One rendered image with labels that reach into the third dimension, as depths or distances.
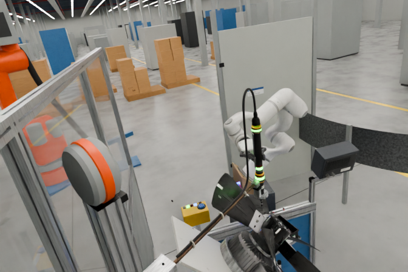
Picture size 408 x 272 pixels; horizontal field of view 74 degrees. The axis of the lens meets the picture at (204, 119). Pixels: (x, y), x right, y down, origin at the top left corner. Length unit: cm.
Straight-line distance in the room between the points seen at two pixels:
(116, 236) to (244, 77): 256
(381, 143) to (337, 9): 831
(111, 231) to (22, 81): 822
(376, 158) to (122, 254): 273
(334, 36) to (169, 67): 589
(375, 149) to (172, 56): 728
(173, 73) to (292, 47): 648
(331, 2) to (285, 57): 766
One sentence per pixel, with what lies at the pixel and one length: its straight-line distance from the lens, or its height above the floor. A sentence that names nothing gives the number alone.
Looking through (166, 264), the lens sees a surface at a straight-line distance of 99.
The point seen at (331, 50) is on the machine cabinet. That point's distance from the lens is 1099.
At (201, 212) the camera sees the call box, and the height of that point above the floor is 107.
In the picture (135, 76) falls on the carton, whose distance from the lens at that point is 860.
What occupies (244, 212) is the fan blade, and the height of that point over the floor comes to 131.
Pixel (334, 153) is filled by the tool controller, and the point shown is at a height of 124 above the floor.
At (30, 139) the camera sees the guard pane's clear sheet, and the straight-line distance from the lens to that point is 77.
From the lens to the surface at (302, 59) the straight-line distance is 340.
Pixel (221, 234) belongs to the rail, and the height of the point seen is 83.
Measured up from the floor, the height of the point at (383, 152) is 74.
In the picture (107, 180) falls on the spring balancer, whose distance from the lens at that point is 63.
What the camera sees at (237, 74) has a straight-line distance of 305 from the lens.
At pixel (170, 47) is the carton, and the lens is 923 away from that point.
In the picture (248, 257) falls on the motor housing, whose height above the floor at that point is 116.
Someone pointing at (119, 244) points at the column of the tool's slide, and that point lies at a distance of 78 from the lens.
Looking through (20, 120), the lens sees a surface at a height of 203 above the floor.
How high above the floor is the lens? 219
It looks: 21 degrees down
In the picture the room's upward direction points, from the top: 8 degrees counter-clockwise
